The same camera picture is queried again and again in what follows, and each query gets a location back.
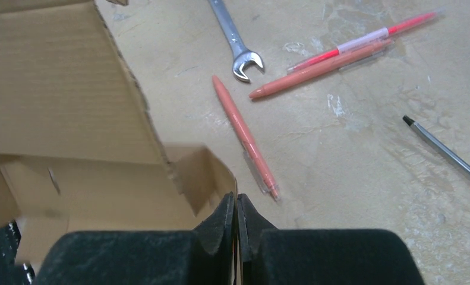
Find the salmon pen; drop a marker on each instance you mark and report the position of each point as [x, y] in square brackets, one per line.
[319, 69]
[255, 160]

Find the brown cardboard box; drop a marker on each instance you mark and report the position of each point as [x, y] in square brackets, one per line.
[78, 149]

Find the salmon pen lower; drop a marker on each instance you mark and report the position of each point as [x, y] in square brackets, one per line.
[255, 160]

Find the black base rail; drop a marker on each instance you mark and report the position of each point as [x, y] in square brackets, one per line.
[10, 272]

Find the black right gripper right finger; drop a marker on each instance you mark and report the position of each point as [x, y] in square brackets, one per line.
[269, 255]

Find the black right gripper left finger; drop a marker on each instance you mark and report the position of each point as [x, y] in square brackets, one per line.
[203, 255]

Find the red pen with white label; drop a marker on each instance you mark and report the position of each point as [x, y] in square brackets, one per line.
[380, 34]

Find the silver open-end wrench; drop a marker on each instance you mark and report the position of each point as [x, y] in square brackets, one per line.
[243, 57]

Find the yellow black screwdriver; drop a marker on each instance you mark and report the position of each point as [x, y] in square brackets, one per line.
[438, 146]

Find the salmon pen middle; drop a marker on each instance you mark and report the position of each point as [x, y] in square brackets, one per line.
[319, 69]

